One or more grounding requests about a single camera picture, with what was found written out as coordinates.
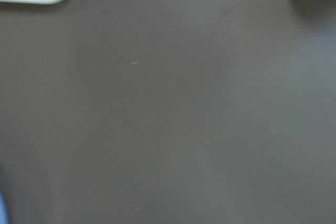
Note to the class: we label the blue plate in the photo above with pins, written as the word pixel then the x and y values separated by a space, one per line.
pixel 3 211

